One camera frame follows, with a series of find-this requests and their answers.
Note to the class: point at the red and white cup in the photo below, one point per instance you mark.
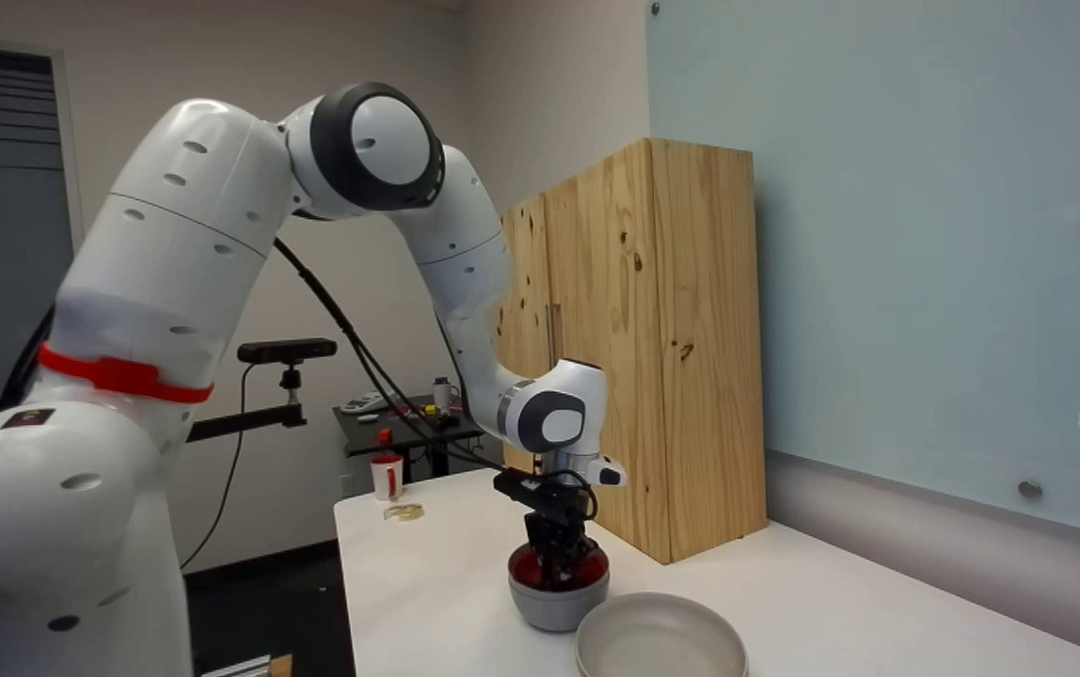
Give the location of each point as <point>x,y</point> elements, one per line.
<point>385,477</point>

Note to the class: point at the small round tape roll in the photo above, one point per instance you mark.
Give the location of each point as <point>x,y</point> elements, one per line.
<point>403,509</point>

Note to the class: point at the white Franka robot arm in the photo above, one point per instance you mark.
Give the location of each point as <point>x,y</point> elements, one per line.
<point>187,229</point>

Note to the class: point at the black side table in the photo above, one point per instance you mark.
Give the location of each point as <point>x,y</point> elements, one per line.
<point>372,427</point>

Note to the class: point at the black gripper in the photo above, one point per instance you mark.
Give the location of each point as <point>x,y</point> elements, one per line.
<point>559,519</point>

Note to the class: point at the pale blue glass whiteboard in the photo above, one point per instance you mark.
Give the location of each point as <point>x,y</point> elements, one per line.
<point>940,229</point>

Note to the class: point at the black stereo camera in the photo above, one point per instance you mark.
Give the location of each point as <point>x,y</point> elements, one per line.
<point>289,351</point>

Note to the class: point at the small white bottle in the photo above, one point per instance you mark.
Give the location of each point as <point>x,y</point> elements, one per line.
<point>443,397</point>

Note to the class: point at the orange bowl with grey outside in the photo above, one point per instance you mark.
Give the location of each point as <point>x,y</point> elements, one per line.
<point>559,608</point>

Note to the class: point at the wooden cabinet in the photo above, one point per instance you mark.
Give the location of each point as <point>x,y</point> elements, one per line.
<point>675,315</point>

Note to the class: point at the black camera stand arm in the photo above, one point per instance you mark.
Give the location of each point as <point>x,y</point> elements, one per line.
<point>249,419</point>

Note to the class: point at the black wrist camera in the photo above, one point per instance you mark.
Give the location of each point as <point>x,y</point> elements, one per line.
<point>516,487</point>

